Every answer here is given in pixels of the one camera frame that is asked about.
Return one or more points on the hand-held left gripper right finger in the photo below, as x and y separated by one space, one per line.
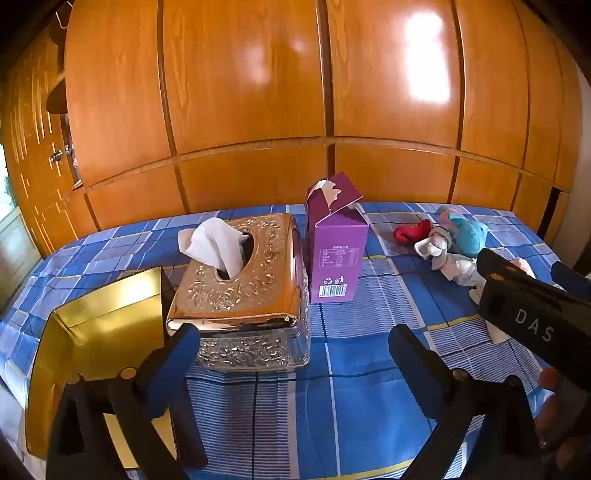
406 350

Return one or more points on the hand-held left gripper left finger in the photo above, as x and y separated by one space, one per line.
184 344

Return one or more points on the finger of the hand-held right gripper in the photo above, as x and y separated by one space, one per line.
572 279
517 304

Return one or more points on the blue elephant plush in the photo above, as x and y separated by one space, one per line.
466 233

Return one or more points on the gold metal box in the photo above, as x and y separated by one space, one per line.
92 323

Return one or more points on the white blue-striped sock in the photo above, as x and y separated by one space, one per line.
431 247

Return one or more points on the red sock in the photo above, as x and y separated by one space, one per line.
408 233

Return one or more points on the person's right hand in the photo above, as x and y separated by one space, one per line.
550 381

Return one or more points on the blue plaid bed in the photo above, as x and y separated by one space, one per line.
369 360

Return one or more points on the ornate metal tissue box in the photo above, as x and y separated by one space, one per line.
258 295

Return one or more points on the white tissue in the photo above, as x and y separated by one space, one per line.
212 244

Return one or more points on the purple carton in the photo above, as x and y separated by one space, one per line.
337 249

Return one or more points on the wooden door with glass pane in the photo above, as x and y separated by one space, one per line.
14 258

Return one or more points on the wooden door with gold lines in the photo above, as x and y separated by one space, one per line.
37 184

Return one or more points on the metal door knob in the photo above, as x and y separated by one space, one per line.
56 156

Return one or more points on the wooden wardrobe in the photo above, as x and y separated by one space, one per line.
258 92

